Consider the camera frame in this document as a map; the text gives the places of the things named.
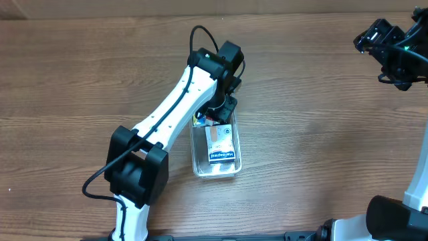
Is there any blue yellow VapoDrops box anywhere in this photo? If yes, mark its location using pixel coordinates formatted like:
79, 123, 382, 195
192, 114, 209, 128

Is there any white blue Hansaplast box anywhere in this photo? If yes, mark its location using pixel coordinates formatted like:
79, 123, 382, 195
205, 124, 236, 164

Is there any clear plastic container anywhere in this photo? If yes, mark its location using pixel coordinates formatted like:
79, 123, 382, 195
189, 100, 242, 178

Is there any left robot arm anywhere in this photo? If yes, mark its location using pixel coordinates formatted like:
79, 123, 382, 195
104, 42, 245, 240

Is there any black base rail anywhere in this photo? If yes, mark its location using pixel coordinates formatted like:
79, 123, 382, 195
146, 231, 316, 241

